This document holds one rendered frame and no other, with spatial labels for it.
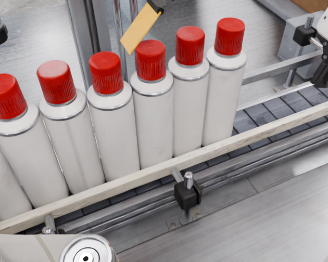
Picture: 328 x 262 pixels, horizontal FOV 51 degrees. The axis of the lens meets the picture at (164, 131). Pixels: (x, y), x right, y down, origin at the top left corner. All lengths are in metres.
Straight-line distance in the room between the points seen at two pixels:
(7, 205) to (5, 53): 0.51
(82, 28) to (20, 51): 0.42
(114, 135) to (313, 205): 0.29
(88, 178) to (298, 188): 0.29
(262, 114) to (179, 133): 0.19
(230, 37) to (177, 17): 0.55
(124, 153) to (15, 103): 0.15
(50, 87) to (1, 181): 0.13
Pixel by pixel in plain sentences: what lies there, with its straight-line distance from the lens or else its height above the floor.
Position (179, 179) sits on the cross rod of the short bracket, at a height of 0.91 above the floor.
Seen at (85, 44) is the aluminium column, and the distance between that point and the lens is 0.50.
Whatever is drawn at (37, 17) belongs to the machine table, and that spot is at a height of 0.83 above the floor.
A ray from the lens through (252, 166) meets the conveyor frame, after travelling 0.57.
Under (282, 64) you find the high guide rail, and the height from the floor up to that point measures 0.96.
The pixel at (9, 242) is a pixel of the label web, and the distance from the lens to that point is 0.29.
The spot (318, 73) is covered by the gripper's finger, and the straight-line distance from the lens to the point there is 0.61.
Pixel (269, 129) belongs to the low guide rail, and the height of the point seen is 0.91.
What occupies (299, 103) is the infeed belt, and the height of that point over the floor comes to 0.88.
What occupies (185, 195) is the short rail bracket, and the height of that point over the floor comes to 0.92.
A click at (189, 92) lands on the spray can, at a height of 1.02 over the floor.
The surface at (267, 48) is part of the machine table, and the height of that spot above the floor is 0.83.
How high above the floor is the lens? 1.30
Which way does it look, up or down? 47 degrees down
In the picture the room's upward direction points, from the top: 1 degrees counter-clockwise
